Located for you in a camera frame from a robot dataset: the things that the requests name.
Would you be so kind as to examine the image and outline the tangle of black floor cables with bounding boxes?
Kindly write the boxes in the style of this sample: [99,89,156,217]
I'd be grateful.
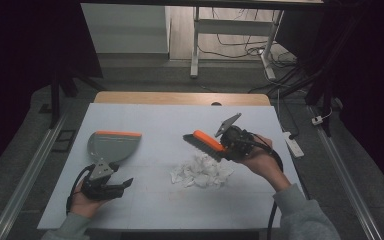
[198,7,314,96]

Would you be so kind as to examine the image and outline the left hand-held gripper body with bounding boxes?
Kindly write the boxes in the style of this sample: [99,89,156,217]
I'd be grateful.
[79,159,125,202]

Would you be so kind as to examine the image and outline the person's right hand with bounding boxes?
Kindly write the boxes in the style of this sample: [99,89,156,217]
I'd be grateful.
[238,134,293,193]

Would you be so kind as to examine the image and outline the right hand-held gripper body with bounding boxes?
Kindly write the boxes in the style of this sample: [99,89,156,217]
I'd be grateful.
[214,113,257,160]

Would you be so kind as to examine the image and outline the grey dustpan with orange edge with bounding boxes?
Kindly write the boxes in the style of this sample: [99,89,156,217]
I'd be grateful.
[87,130,143,165]

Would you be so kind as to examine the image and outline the dark curtain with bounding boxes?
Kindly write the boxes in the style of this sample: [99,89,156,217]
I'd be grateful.
[274,0,384,203]
[0,0,105,183]

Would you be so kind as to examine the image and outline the black stand legs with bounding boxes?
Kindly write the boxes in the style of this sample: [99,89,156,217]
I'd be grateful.
[47,69,107,130]

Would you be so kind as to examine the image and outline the pile of white tissue scraps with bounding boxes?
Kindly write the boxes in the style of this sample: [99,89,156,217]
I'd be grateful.
[169,151,235,189]

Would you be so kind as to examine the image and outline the white metal desk frame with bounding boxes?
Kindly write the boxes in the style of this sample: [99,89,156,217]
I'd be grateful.
[189,6,285,81]

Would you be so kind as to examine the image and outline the orange brush with black bristles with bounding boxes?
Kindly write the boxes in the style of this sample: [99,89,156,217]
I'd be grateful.
[183,129,230,163]

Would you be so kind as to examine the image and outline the white power strip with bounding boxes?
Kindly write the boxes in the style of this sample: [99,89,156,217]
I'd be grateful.
[282,131,305,159]

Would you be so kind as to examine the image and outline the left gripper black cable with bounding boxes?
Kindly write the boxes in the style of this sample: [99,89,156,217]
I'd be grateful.
[65,164,97,215]

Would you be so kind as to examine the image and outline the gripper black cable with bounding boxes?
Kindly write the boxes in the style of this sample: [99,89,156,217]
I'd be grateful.
[251,133,285,240]
[65,164,97,215]

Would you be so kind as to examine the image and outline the person's left hand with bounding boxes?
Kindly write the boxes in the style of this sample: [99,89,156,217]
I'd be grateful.
[69,181,110,220]

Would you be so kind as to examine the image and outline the aluminium floor rail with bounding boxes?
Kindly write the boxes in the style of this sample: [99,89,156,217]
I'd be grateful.
[0,108,70,240]
[307,105,384,240]

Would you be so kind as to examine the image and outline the black floor frame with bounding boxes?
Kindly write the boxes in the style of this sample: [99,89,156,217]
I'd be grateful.
[50,128,78,154]

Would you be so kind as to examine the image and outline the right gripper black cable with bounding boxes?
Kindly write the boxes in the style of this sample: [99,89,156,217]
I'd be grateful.
[251,133,285,240]

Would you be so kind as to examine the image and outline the wooden table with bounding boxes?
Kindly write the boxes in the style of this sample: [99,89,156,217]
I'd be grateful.
[93,91,272,107]

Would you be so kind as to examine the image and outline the white cabinet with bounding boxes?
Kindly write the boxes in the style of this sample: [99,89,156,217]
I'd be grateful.
[80,3,172,55]

